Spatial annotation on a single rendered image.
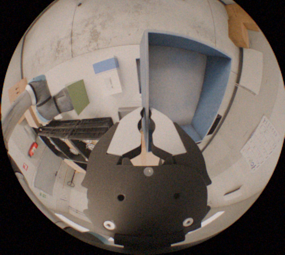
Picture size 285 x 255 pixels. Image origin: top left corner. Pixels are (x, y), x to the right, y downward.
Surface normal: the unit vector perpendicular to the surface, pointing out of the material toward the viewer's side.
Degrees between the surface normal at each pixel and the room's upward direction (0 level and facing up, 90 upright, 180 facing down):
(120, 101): 0
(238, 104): 90
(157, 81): 1
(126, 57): 0
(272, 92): 90
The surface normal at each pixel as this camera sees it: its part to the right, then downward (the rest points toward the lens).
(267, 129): -0.99, 0.07
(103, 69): 0.10, 0.54
